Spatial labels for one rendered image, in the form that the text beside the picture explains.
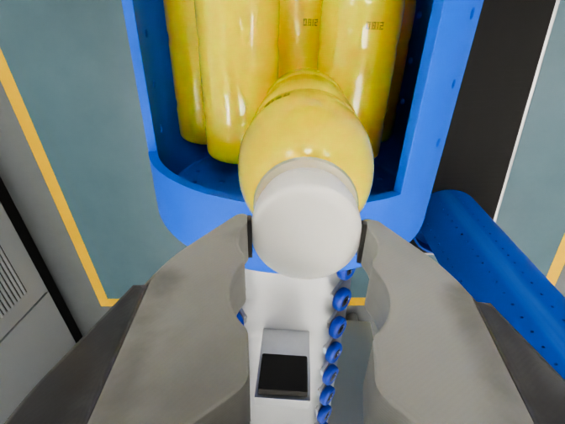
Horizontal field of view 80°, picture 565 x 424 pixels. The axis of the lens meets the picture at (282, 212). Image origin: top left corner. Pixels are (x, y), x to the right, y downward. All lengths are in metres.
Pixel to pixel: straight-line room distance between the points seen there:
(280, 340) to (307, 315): 0.08
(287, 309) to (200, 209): 0.50
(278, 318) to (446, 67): 0.60
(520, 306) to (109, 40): 1.62
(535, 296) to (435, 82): 0.88
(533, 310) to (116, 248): 1.81
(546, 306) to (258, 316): 0.70
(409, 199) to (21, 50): 1.70
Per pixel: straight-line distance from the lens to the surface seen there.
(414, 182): 0.28
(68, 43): 1.71
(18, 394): 2.31
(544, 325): 1.02
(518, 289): 1.09
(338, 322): 0.70
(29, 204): 2.15
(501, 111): 1.50
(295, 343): 0.75
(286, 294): 0.70
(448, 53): 0.26
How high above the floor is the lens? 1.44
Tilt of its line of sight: 60 degrees down
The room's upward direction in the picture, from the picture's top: 173 degrees counter-clockwise
